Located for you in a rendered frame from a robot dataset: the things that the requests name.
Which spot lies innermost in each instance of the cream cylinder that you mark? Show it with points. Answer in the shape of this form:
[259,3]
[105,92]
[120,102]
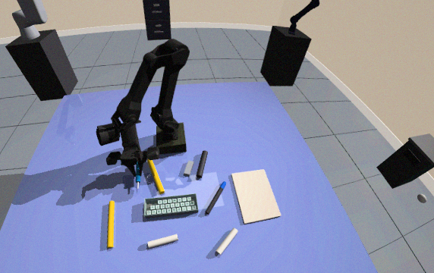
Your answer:
[163,240]
[226,241]

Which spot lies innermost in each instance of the keyboard with keys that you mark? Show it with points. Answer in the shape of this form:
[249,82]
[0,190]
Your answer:
[170,205]

